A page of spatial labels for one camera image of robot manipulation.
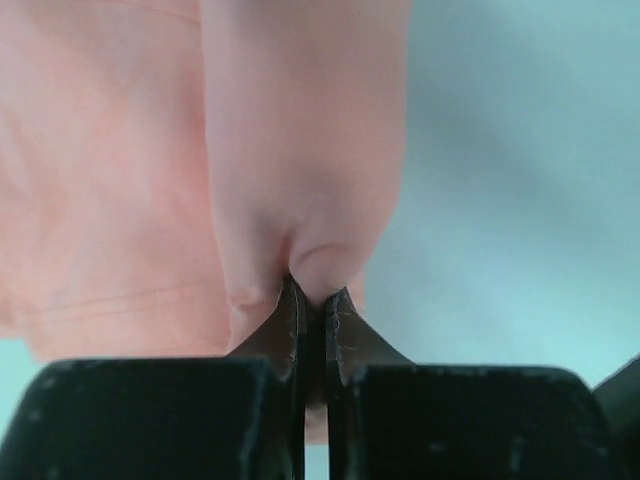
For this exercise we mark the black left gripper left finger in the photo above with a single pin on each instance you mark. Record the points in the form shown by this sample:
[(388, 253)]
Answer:
[(234, 417)]

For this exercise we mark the salmon pink polo shirt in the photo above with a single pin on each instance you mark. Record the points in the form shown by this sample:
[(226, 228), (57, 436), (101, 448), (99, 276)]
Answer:
[(164, 164)]

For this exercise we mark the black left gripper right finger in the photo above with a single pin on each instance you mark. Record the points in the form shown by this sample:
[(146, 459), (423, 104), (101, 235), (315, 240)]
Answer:
[(389, 418)]

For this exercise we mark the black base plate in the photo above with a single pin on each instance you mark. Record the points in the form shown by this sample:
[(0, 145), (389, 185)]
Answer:
[(618, 396)]

